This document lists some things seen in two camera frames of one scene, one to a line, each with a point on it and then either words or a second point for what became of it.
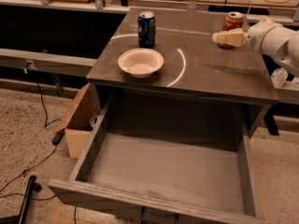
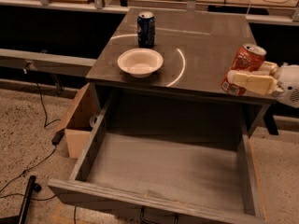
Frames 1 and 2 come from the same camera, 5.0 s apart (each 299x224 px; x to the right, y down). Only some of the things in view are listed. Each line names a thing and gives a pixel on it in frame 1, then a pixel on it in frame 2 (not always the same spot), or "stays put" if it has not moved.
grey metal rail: [47, 62] stays put
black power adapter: [58, 136] stays put
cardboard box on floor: [79, 123] stays put
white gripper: [257, 36] to [289, 84]
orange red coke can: [233, 21] to [246, 58]
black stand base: [21, 217] stays put
